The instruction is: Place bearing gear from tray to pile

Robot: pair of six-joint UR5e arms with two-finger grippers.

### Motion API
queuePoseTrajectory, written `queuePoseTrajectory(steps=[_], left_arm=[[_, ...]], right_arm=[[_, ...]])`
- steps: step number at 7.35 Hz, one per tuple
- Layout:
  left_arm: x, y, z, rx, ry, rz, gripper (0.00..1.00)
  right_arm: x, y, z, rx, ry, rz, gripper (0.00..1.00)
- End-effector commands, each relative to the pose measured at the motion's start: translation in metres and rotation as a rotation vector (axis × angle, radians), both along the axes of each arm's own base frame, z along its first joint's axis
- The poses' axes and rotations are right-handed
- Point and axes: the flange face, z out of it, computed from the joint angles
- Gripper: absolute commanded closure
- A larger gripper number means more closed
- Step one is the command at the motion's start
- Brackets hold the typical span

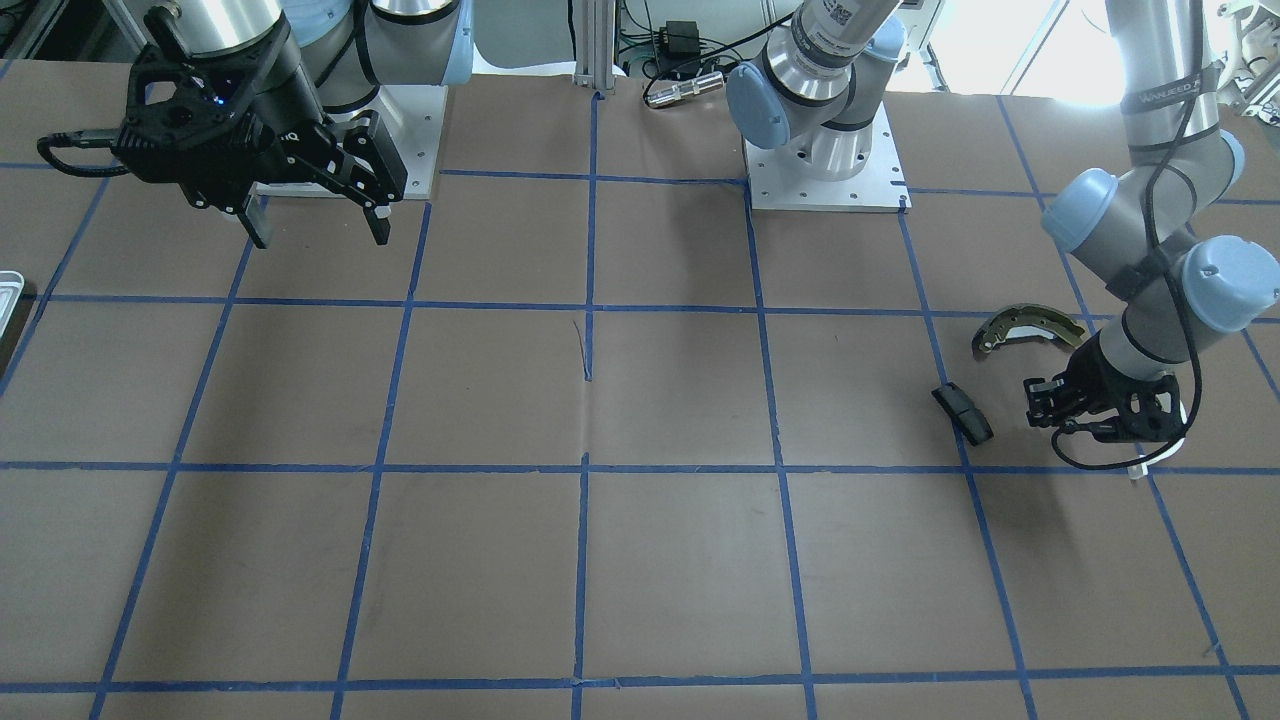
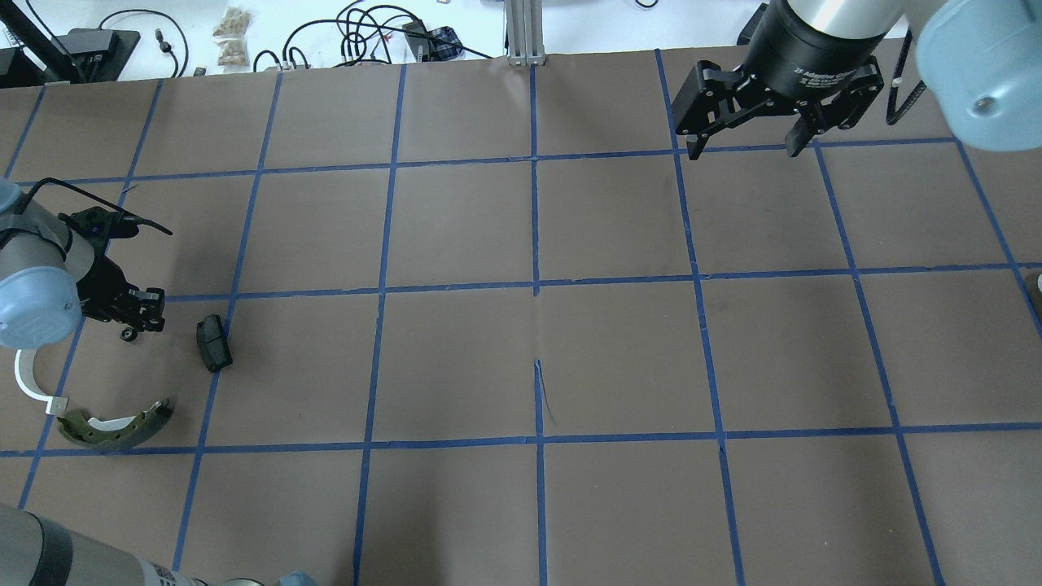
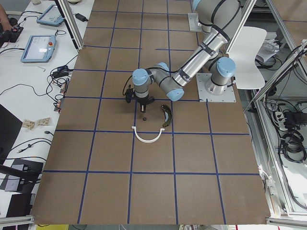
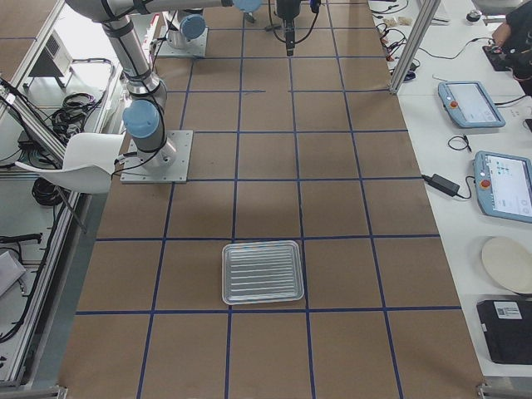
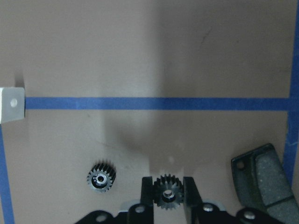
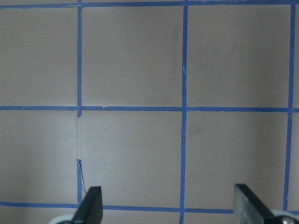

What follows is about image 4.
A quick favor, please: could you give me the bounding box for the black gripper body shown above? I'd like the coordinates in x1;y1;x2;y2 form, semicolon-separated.
276;0;301;20

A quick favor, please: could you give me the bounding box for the silver ribbed metal tray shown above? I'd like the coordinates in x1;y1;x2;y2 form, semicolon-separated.
221;240;304;305

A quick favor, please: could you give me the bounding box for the far teach pendant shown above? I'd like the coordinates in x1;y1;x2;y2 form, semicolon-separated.
437;81;505;129

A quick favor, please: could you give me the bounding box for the teach pendant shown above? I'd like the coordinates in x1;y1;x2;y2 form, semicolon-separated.
473;151;531;223
437;81;505;129

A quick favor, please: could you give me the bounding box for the black power adapter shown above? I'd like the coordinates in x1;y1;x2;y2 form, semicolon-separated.
421;174;460;197

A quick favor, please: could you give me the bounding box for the white plastic chair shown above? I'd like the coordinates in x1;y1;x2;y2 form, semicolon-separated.
15;132;125;195

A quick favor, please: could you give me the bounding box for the near teach pendant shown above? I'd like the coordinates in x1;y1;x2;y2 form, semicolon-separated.
473;151;531;223

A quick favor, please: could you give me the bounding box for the beige round plate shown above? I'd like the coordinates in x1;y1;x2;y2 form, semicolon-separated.
481;237;531;297

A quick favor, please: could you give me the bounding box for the black flat box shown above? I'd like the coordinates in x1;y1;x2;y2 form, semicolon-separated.
476;300;531;365

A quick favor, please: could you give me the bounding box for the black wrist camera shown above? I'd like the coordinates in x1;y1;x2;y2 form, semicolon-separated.
309;0;322;14

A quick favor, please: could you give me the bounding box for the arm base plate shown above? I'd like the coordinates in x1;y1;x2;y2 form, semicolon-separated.
155;27;209;58
120;131;193;184

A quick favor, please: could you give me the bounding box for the aluminium frame post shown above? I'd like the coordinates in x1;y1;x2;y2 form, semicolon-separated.
389;0;440;94

